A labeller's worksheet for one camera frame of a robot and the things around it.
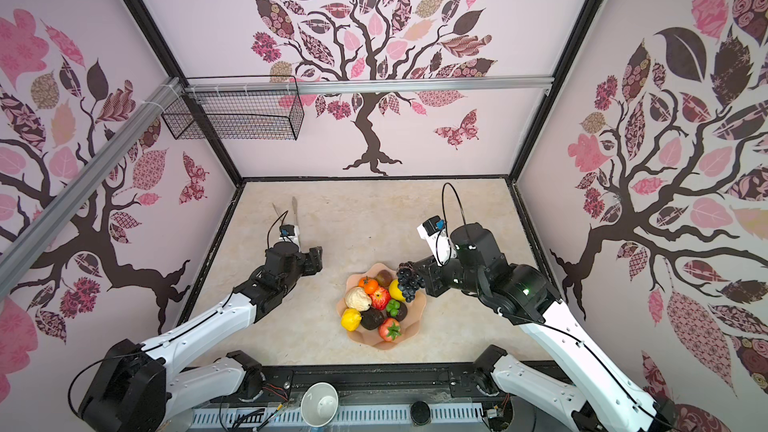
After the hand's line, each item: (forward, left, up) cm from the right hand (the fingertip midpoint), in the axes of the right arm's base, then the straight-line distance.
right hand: (416, 263), depth 64 cm
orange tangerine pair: (+4, +12, -19) cm, 23 cm away
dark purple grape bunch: (-2, +1, -5) cm, 6 cm away
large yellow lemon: (+2, +5, -21) cm, 21 cm away
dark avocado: (-5, +11, -21) cm, 24 cm away
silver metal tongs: (+38, +42, -28) cm, 63 cm away
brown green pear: (+7, +8, -21) cm, 24 cm away
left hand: (+13, +29, -17) cm, 36 cm away
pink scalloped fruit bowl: (-5, +1, -26) cm, 26 cm away
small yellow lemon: (-6, +16, -20) cm, 26 cm away
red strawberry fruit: (-8, +6, -22) cm, 24 cm away
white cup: (-23, +23, -27) cm, 42 cm away
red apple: (0, +9, -22) cm, 23 cm away
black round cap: (-26, 0, -18) cm, 32 cm away
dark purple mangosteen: (-2, +5, -23) cm, 23 cm away
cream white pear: (0, +15, -20) cm, 25 cm away
